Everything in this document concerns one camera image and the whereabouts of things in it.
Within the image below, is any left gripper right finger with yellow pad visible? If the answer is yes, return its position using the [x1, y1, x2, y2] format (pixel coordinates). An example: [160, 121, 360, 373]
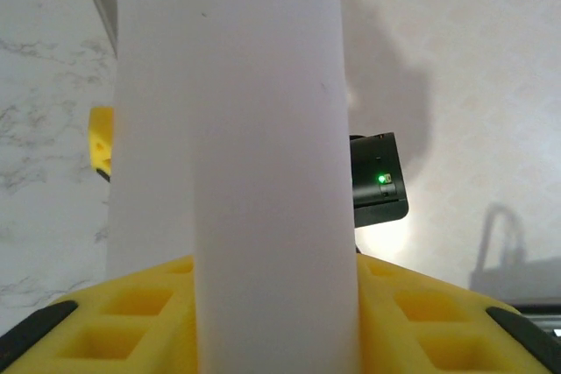
[357, 255, 561, 374]

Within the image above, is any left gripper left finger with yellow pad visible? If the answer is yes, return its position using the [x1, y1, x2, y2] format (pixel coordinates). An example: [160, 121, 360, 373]
[0, 255, 197, 374]

